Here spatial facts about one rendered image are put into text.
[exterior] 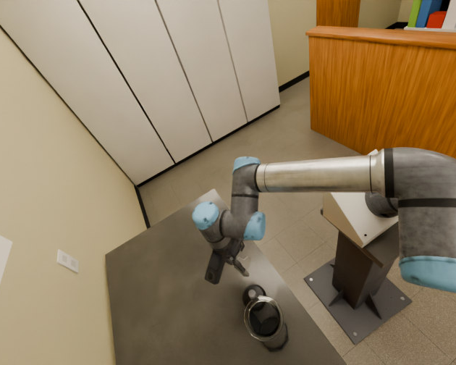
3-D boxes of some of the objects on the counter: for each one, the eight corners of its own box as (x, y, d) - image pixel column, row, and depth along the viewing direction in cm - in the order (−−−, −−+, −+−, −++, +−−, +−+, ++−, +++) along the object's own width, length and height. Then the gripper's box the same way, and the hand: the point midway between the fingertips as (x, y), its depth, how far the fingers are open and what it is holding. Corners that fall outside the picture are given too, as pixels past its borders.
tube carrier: (251, 333, 77) (236, 318, 63) (271, 308, 81) (260, 287, 66) (276, 361, 71) (266, 351, 56) (296, 332, 74) (291, 315, 60)
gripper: (251, 235, 68) (262, 263, 83) (207, 217, 78) (224, 245, 92) (237, 259, 64) (252, 284, 78) (192, 238, 74) (213, 263, 88)
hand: (232, 269), depth 83 cm, fingers open, 12 cm apart
